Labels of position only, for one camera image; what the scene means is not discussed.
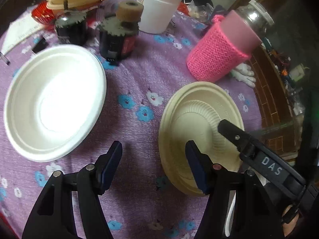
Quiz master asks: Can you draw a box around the beige plastic bowl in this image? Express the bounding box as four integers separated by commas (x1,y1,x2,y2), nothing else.
159,81,244,196

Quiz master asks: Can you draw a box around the white foam bowl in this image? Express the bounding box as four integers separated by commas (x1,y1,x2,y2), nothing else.
224,190,236,237
3,45,107,162

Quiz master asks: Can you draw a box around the purple floral tablecloth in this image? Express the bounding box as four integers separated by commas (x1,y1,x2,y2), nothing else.
0,3,262,239

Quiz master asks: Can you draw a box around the white glove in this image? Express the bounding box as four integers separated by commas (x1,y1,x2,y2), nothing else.
230,63,256,88

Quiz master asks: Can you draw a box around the pink knit sleeve bottle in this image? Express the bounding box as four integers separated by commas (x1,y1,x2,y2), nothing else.
187,0,274,83

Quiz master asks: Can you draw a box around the black pen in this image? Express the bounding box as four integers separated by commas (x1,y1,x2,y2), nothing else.
0,52,10,65

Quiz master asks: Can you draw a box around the small black cap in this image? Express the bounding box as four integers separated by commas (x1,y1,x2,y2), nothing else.
32,37,49,54

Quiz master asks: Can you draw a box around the white paper sheet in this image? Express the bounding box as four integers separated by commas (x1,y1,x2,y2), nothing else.
1,12,45,55

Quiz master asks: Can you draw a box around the white plastic jar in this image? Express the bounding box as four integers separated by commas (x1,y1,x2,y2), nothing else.
137,0,182,35

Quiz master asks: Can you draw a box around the black jar left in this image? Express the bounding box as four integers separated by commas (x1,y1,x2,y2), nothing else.
55,0,88,46

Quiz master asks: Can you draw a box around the black jar with cork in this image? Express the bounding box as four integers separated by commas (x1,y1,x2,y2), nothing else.
98,0,144,66

